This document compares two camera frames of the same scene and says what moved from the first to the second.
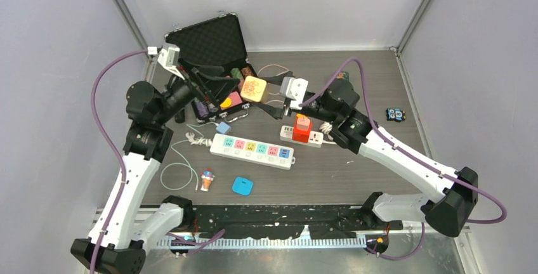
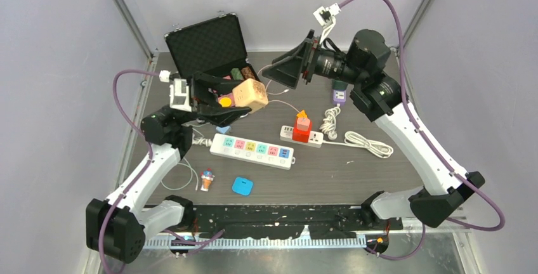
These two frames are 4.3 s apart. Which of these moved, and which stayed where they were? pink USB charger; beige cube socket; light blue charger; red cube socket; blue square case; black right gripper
Moved: black right gripper; beige cube socket
Stayed: pink USB charger; light blue charger; blue square case; red cube socket
